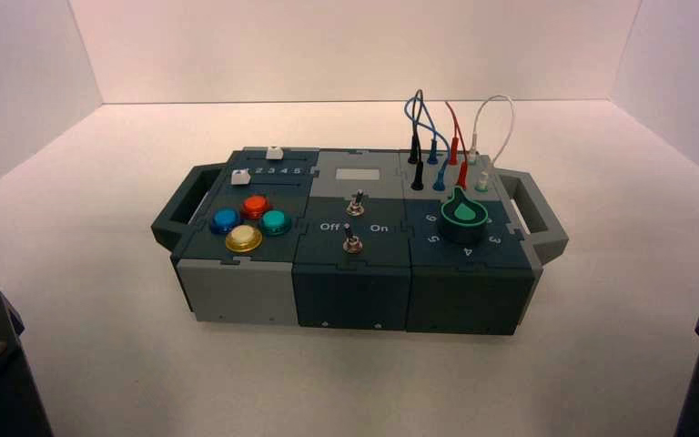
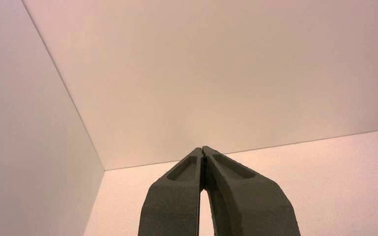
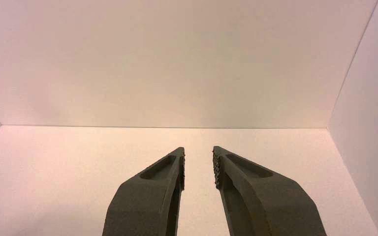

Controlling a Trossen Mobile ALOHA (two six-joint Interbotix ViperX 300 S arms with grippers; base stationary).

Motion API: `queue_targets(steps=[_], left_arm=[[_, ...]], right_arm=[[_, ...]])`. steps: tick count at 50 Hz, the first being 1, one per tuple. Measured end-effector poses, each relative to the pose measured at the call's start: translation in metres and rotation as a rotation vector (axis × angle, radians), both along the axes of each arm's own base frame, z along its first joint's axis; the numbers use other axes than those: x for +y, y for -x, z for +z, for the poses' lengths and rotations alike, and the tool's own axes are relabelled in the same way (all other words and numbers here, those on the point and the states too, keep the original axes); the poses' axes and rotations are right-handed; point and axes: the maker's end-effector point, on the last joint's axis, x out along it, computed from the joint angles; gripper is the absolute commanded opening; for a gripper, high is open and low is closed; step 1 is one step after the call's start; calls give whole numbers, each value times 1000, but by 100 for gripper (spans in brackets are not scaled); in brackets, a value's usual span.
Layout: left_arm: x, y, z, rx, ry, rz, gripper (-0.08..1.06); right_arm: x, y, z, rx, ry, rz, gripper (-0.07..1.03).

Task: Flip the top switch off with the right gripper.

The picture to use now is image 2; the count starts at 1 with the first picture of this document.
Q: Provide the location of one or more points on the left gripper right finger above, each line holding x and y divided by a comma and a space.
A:
247, 208

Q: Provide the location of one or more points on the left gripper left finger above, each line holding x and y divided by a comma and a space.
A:
172, 205

